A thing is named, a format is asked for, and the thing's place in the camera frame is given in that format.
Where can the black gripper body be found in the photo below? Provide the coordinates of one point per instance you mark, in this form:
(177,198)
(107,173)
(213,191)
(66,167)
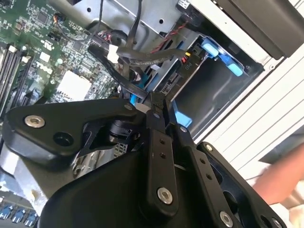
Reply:
(107,202)

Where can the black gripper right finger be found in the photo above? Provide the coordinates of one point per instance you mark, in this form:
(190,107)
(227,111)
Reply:
(204,166)

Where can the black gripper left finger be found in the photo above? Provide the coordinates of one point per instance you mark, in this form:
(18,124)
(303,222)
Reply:
(28,139)

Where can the hard disk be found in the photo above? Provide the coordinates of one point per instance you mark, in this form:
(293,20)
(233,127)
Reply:
(169,83)

